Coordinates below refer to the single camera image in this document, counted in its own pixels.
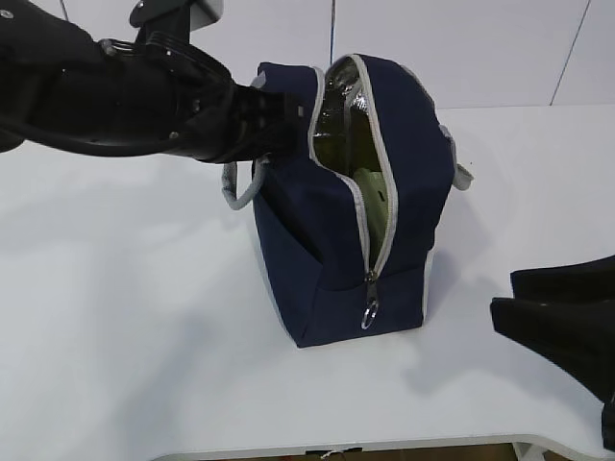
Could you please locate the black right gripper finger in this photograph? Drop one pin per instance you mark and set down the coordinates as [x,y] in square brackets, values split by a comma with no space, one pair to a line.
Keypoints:
[576,337]
[585,283]

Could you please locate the glass container with green lid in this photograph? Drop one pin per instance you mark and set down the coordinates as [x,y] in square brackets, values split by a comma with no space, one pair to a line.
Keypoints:
[373,190]

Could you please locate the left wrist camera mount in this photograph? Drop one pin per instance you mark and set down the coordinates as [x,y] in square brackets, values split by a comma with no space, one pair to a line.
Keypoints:
[178,18]

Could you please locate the navy blue lunch bag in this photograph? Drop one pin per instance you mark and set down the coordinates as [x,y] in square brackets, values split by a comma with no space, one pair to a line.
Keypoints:
[362,112]

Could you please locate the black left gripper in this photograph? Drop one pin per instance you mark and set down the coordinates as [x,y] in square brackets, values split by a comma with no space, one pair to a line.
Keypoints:
[162,95]

